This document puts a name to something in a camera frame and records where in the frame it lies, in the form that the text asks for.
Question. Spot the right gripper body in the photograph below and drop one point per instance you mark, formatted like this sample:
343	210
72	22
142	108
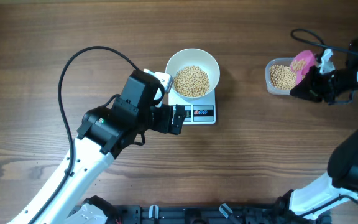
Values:
324	85

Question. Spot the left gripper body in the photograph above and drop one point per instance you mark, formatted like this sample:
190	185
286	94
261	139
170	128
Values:
161	118

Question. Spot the pink measuring scoop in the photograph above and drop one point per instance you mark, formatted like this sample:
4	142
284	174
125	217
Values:
308	56

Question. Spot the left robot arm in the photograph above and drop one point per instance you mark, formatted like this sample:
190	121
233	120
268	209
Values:
104	132

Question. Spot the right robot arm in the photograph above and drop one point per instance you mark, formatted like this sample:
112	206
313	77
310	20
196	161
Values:
339	183

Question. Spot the white digital kitchen scale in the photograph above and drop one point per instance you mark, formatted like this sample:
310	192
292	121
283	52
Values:
198	110

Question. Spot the soybeans in scoop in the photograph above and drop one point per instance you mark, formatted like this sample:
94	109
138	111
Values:
298	65

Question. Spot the soybeans in bowl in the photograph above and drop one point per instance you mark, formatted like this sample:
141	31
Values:
191	81

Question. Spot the white bowl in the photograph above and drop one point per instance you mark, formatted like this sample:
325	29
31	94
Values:
197	57

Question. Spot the yellow soybeans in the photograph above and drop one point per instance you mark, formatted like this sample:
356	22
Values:
282	77

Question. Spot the clear plastic container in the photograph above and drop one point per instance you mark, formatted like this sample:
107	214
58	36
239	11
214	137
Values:
271	89

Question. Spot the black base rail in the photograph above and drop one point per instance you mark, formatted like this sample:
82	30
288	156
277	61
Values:
88	213

